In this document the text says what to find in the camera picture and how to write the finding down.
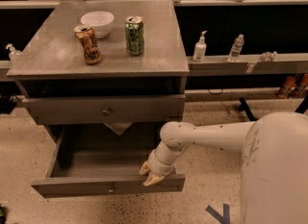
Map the white pump bottle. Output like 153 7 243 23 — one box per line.
192 31 207 62

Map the white cloth in drawer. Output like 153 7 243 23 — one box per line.
105 122 132 136

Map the green soda can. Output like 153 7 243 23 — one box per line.
125 16 144 56

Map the grey drawer cabinet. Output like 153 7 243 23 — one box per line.
7 0 191 130

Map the grey top drawer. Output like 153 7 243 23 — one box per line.
22 94 185 125

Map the white bowl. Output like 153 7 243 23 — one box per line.
81 11 115 38

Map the orange bottle under shelf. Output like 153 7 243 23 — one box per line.
277 76 295 98

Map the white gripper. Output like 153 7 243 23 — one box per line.
140 151 174 187

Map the clear pump bottle left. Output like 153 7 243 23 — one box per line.
6 43 21 62

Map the crushed gold can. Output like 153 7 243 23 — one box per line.
74 25 101 65

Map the black wheeled stand base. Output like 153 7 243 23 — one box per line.
239 96 308 121

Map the crumpled clear plastic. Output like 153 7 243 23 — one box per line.
261 51 278 62

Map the grey drawer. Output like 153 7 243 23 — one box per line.
31 123 185 198
22 94 185 125

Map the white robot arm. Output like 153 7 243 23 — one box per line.
140 112 308 224

